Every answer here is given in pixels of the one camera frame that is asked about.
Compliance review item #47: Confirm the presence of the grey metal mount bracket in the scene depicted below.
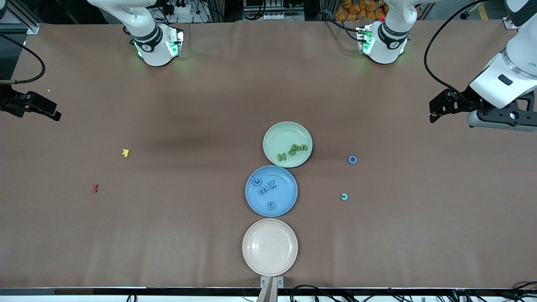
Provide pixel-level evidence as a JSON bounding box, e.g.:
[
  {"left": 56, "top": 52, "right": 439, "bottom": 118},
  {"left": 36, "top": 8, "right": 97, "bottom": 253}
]
[{"left": 260, "top": 276, "right": 284, "bottom": 302}]

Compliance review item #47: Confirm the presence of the blue plate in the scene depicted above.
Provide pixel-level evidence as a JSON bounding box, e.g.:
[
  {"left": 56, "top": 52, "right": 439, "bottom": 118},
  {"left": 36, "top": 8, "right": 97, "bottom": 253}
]
[{"left": 245, "top": 165, "right": 298, "bottom": 217}]

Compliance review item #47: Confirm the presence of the orange fruit pile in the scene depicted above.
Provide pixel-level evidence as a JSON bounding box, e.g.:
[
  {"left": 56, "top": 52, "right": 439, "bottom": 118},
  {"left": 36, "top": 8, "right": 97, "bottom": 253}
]
[{"left": 334, "top": 0, "right": 388, "bottom": 21}]

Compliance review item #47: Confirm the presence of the black cable loop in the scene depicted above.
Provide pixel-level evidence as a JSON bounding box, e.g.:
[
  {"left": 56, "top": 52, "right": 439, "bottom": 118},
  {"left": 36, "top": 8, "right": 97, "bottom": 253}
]
[{"left": 289, "top": 284, "right": 336, "bottom": 302}]

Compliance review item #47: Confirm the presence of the white power strip with plugs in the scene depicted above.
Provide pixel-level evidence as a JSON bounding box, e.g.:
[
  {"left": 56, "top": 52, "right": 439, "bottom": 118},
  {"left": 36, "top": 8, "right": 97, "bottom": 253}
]
[{"left": 162, "top": 0, "right": 191, "bottom": 15}]

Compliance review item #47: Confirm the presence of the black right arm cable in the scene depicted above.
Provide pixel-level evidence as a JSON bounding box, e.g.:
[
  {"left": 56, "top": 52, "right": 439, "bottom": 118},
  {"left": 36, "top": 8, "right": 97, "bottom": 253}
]
[{"left": 0, "top": 33, "right": 46, "bottom": 84}]

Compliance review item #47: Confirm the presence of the brown table mat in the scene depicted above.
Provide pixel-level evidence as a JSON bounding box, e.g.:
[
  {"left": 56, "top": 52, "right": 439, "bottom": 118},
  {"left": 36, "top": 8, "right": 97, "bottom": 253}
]
[{"left": 0, "top": 19, "right": 537, "bottom": 290}]

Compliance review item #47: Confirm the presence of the beige plate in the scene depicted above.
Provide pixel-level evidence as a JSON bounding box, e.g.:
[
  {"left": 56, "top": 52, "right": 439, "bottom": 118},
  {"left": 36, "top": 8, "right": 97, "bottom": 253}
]
[{"left": 242, "top": 218, "right": 298, "bottom": 277}]

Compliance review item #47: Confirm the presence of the pale green plate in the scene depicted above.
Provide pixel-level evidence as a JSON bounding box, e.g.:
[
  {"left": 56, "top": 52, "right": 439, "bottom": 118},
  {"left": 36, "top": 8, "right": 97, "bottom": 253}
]
[{"left": 263, "top": 122, "right": 313, "bottom": 168}]

